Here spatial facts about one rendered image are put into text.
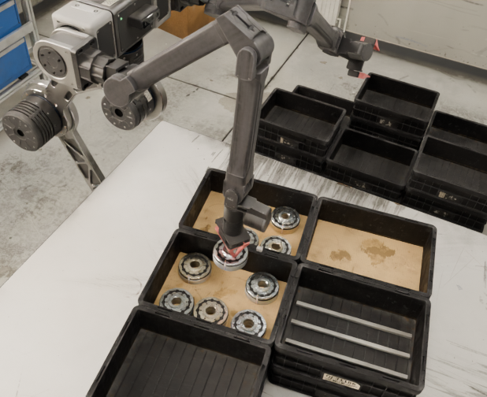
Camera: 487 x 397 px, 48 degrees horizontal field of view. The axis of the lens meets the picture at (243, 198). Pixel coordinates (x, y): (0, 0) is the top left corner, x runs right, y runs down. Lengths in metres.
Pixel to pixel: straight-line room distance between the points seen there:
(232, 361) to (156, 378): 0.21
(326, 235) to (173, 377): 0.71
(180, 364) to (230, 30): 0.90
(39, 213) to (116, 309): 1.40
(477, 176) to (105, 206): 1.76
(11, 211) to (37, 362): 1.53
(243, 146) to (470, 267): 1.12
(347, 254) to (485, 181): 1.17
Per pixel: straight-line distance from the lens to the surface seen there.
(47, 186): 3.28
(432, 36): 4.47
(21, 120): 2.17
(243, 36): 1.17
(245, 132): 1.28
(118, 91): 1.39
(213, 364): 1.58
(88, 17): 1.54
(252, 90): 1.22
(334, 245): 1.86
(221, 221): 1.53
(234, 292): 1.70
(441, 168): 2.82
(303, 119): 2.90
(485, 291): 2.09
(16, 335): 1.86
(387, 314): 1.74
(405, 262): 1.88
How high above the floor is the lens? 2.24
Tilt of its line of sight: 46 degrees down
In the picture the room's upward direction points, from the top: 5 degrees clockwise
